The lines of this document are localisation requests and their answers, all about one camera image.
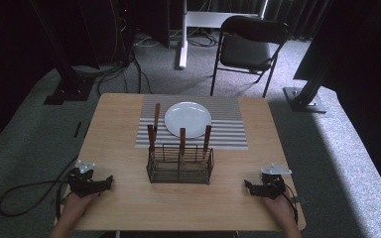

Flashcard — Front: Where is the black wire cutlery basket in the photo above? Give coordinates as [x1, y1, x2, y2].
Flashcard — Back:
[146, 143, 215, 185]

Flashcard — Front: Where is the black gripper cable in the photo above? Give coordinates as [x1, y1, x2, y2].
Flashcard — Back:
[282, 181, 300, 226]
[0, 154, 80, 219]

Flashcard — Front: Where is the person's right hand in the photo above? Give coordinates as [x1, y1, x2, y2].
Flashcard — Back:
[261, 193, 296, 223]

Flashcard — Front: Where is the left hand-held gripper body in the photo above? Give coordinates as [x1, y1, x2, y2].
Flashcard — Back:
[66, 160, 97, 198]

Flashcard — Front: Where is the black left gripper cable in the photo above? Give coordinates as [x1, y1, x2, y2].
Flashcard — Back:
[0, 154, 80, 219]

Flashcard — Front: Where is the white round plate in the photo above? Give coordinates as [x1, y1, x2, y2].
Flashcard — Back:
[164, 101, 213, 140]

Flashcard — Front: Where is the black folding chair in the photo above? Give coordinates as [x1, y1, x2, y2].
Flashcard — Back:
[209, 15, 292, 99]

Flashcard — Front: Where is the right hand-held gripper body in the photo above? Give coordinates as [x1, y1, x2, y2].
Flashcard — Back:
[259, 163, 293, 200]

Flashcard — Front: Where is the white desk frame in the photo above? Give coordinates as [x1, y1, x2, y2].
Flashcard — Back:
[178, 0, 270, 70]

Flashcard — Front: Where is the wooden-handled cutlery piece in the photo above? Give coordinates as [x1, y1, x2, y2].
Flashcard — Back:
[146, 124, 157, 167]
[201, 124, 213, 160]
[179, 127, 188, 163]

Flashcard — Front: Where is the wooden-handled knife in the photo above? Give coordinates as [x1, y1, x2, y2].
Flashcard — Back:
[153, 102, 162, 134]

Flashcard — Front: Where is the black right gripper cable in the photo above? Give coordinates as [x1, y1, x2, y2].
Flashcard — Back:
[282, 181, 300, 226]

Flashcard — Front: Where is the black stand with grey base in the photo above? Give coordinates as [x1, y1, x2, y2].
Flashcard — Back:
[283, 56, 332, 115]

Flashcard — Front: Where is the bundle of floor cables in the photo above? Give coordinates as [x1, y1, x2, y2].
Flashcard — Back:
[71, 33, 155, 97]

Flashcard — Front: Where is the grey striped placemat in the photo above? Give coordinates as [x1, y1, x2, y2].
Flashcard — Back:
[134, 94, 249, 151]

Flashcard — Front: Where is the person's left hand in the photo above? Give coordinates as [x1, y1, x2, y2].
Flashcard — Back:
[62, 191, 101, 222]

